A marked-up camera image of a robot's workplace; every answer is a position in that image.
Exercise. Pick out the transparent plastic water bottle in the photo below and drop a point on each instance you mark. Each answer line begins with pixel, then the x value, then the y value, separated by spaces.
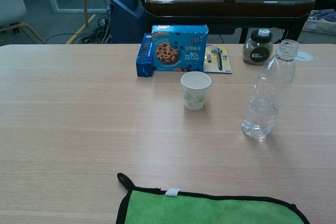
pixel 270 90

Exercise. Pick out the white paper cup green print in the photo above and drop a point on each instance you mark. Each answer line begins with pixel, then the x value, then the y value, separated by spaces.
pixel 195 95

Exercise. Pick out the narrow blue biscuit box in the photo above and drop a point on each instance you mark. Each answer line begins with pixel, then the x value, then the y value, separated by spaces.
pixel 144 61

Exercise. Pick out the blue chocolate cookie box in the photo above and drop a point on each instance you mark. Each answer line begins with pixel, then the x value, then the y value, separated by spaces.
pixel 181 48

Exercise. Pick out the yellow razor blister pack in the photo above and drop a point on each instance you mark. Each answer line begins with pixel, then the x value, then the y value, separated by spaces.
pixel 223 61

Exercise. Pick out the glass jar black lid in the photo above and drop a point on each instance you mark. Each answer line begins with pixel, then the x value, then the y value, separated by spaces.
pixel 256 51

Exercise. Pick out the dark wooden mahjong table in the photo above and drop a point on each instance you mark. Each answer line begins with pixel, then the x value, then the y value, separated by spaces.
pixel 223 6

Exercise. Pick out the green cloth black trim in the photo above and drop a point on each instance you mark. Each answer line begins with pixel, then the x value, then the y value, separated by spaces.
pixel 210 211

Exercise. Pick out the white plastic basket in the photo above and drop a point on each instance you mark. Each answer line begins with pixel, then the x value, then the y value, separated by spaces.
pixel 317 27

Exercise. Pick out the black bag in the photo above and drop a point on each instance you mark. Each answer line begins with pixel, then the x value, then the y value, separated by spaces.
pixel 325 1

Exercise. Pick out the blue machine pedestal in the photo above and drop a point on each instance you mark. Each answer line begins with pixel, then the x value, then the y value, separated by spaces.
pixel 126 19

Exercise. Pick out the wooden chair frame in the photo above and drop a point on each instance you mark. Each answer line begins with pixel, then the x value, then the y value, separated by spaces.
pixel 29 28

